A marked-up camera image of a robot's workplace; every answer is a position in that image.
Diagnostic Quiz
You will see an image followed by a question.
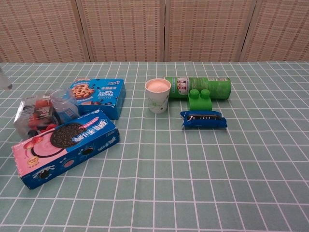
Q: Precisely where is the green chips can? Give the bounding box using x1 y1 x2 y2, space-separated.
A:
164 76 232 102

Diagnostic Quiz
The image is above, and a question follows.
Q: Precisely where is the green toy building block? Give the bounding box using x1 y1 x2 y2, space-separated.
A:
188 88 213 113

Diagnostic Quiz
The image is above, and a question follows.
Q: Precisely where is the green grid tablecloth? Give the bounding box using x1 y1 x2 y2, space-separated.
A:
0 61 309 232

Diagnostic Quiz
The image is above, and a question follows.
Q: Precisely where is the clear object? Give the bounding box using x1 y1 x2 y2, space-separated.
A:
0 66 13 91

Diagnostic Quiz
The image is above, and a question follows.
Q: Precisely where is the pink blue Oreo box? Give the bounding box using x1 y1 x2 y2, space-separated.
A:
11 110 120 190

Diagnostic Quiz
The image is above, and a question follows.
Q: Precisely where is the clear plastic bottle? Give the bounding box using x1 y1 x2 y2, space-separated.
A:
51 88 80 124

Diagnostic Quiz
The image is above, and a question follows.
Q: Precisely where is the white paper cup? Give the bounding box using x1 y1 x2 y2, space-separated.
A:
144 78 172 115

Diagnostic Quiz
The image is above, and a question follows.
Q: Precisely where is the blue Oreo snack pack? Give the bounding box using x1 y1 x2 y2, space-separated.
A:
180 110 228 130

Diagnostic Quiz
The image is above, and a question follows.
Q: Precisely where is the blue chocolate chip cookie box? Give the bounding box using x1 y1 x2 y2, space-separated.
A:
70 78 127 120

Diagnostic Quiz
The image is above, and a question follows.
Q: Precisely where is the woven bamboo screen panel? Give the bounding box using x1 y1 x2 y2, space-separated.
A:
76 0 167 63
240 0 309 62
0 0 94 63
164 0 258 62

